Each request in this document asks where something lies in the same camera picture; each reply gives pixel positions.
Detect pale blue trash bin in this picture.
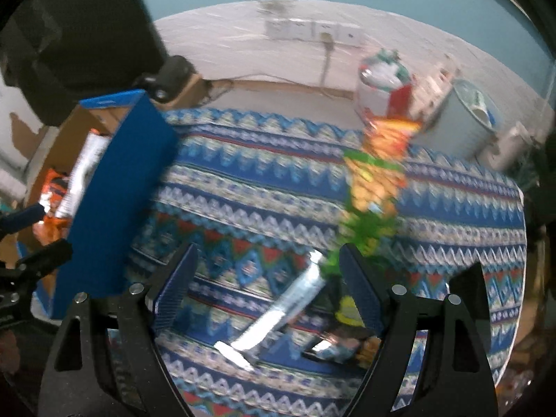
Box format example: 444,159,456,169
412,79,500,161

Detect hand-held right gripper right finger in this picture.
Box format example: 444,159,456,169
339,243,498,417

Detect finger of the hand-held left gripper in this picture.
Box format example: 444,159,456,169
0,203,46,240
0,239,74,328

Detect white wall socket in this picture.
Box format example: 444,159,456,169
266,19,291,40
338,26,362,48
290,21,314,41
313,24,337,44

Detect white jug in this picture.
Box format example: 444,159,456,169
475,122,528,172

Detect black hanging cloth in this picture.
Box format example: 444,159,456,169
0,0,168,126

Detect small yellow green packet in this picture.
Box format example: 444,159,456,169
334,295,366,326

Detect grey plug cable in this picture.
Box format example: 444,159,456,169
319,39,337,93

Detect blue patterned blanket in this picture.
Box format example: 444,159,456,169
104,108,526,417

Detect cardboard scraps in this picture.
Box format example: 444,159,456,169
410,54,461,126

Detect small brown cardboard box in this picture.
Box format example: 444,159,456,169
163,74,205,109

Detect clear plastic bag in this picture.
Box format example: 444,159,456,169
356,49,413,126

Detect white snack packet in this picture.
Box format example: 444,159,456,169
54,129,111,220

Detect green snack bag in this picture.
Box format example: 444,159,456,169
330,148,409,279

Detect white peeling door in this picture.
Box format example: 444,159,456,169
0,80,57,203

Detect orange cracker packet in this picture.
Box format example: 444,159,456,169
362,115,422,157

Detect dark snack packet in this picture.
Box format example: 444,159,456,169
302,326,383,366

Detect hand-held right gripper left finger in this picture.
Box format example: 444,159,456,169
38,243,201,417

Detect blue cardboard box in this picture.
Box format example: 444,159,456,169
19,89,179,320

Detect orange brown chip bag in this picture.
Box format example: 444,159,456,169
32,169,72,244

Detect black floor cable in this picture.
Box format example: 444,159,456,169
204,79,244,96

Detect black device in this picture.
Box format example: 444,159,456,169
132,55,196,100

